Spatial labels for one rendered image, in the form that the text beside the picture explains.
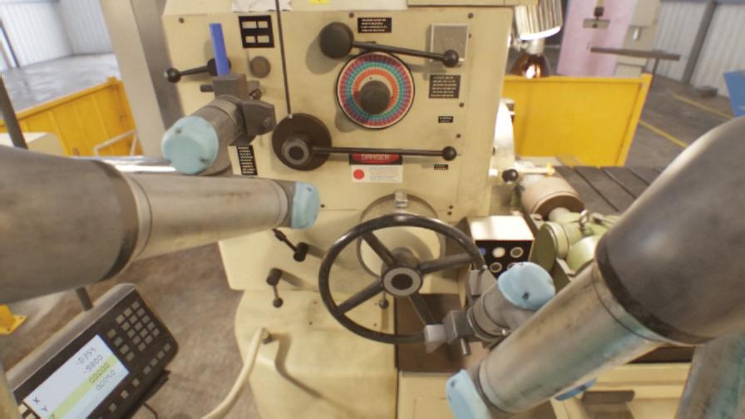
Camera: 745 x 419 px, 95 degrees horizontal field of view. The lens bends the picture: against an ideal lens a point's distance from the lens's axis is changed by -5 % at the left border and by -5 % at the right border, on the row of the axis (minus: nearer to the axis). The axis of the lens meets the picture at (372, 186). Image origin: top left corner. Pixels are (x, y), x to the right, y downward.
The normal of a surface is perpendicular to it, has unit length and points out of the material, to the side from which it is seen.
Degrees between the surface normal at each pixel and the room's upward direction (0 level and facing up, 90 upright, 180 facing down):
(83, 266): 105
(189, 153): 90
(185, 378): 0
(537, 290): 25
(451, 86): 90
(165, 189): 49
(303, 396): 90
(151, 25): 90
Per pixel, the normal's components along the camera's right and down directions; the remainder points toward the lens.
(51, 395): 0.90, -0.18
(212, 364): -0.01, -0.88
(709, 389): -0.98, 0.14
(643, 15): -0.61, 0.38
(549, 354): -0.86, 0.27
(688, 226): -0.83, -0.23
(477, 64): -0.04, 0.47
